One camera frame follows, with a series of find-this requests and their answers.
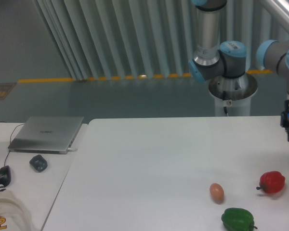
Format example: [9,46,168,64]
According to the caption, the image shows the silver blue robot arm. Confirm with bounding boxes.
[188,0,289,141]

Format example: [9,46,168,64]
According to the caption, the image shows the red bell pepper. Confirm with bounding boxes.
[256,171,286,194]

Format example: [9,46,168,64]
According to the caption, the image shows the brown egg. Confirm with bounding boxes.
[210,183,224,201]

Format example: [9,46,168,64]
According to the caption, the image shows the green bell pepper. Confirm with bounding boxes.
[221,207,258,231]

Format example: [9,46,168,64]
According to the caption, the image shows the silver closed laptop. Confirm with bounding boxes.
[8,116,84,154]

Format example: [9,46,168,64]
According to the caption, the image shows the black power adapter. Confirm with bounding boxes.
[29,154,48,172]

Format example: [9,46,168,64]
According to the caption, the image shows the black computer mouse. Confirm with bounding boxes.
[0,166,12,187]

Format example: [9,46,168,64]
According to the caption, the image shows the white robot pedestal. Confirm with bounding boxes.
[209,73,258,116]

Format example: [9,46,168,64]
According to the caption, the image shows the black pedestal cable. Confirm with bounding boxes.
[222,90,230,117]

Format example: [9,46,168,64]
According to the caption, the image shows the black laptop cable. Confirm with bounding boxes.
[0,121,26,143]

